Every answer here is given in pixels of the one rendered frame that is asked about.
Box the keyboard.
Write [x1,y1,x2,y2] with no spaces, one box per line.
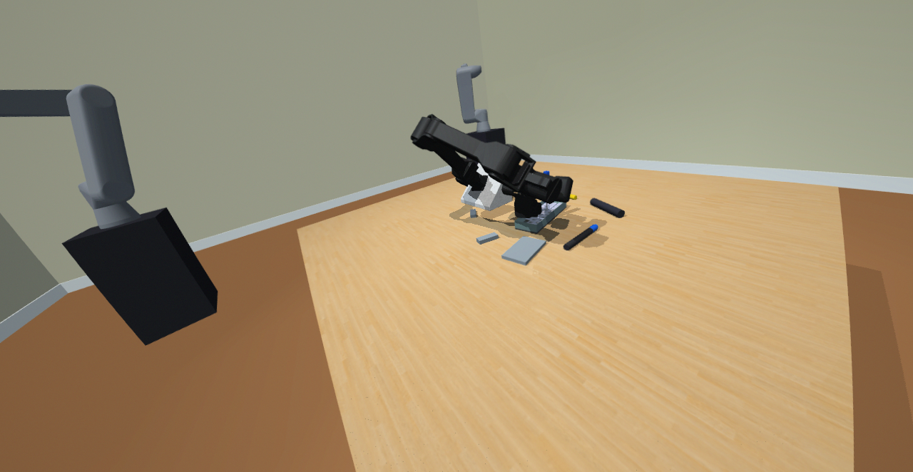
[514,201,567,234]

